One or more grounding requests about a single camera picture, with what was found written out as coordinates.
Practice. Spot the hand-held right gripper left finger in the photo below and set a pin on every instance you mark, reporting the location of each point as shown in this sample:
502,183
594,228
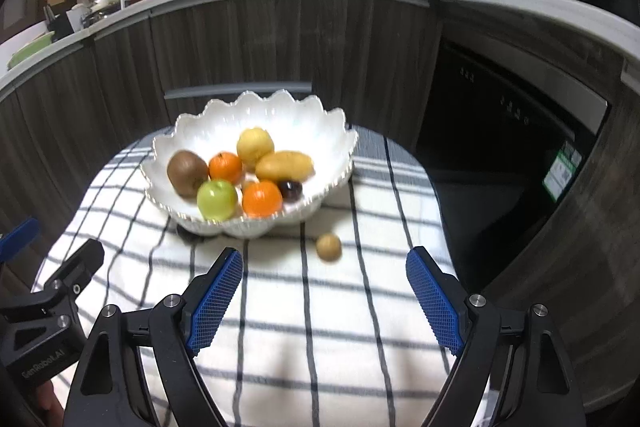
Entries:
215,302

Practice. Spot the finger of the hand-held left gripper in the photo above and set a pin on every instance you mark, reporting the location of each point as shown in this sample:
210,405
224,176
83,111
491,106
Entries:
20,237
82,264

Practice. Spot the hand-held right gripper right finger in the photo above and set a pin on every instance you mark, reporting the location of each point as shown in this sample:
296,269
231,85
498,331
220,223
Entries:
432,302

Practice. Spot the green apple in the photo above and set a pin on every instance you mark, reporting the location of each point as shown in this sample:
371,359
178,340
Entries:
217,199

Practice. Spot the orange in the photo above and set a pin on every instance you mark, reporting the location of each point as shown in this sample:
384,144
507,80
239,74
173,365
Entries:
225,166
261,199

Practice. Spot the tan longan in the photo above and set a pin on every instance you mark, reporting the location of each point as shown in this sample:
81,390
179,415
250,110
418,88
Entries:
247,184
328,247

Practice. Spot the brown kiwi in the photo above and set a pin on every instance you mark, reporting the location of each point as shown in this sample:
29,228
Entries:
186,174

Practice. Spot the dark plum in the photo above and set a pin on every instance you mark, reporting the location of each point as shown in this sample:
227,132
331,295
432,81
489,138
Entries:
290,189

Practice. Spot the yellow mango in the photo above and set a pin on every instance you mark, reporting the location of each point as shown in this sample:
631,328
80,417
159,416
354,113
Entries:
285,164

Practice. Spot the yellow lemon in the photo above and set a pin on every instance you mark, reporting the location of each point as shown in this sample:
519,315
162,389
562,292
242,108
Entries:
255,147

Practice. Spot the white scalloped bowl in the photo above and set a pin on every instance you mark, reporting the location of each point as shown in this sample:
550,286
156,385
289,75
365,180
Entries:
300,127

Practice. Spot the person's left hand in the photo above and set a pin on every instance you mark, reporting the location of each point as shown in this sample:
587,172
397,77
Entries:
50,407

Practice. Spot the white checked cloth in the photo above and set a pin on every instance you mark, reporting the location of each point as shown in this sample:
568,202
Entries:
325,307

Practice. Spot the black built-in dishwasher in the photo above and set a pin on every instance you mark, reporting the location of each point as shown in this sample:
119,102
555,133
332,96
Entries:
475,132

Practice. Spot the green label sticker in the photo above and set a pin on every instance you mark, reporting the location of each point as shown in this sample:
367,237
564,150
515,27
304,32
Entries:
562,169

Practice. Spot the black knife block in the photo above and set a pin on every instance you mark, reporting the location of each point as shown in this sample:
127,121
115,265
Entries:
57,23

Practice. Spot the dark wood kitchen cabinet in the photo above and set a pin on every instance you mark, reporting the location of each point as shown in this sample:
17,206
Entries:
225,42

